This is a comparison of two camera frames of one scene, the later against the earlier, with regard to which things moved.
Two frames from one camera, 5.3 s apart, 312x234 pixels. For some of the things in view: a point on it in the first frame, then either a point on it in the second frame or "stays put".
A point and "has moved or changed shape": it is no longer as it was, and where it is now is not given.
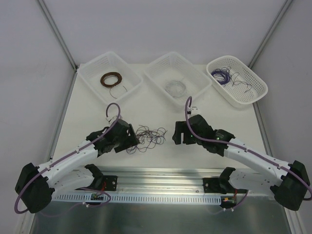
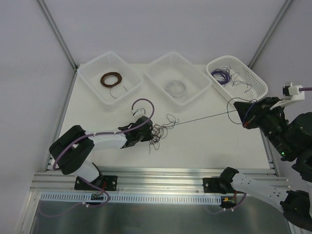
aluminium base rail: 156,181 stays put
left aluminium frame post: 58,33 stays put
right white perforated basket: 235,82 stays put
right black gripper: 183,133 to 255,113
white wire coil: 175,88 stays put
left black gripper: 129,138 to 142,129
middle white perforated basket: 177,79 stays put
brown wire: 148,138 has moved or changed shape
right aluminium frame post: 285,7 stays put
